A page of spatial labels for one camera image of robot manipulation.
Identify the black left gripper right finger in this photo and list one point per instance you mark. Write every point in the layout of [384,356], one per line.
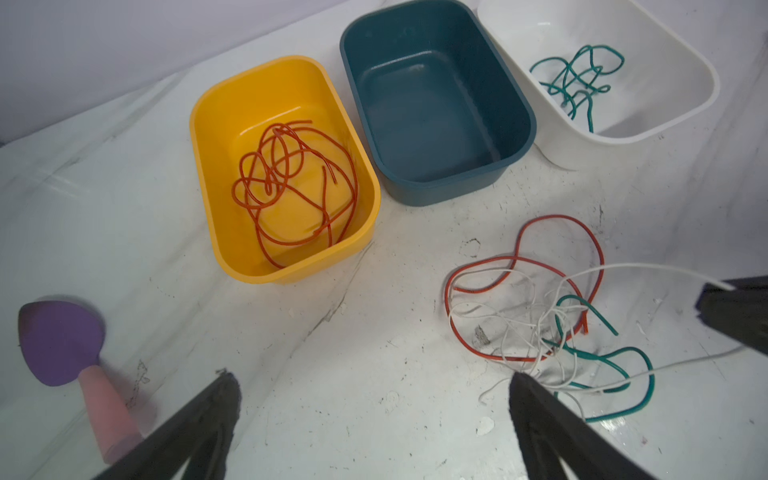
[551,436]

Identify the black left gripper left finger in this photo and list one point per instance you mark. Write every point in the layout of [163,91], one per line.
[194,443]

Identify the teal plastic bin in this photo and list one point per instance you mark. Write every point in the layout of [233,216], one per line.
[442,114]

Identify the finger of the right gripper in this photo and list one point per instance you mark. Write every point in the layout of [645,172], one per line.
[740,313]

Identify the purple pink-handled spatula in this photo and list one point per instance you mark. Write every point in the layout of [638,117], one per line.
[61,343]

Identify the white plastic bin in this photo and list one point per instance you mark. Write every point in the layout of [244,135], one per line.
[603,77]

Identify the yellow plastic bin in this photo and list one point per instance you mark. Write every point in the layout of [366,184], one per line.
[286,183]

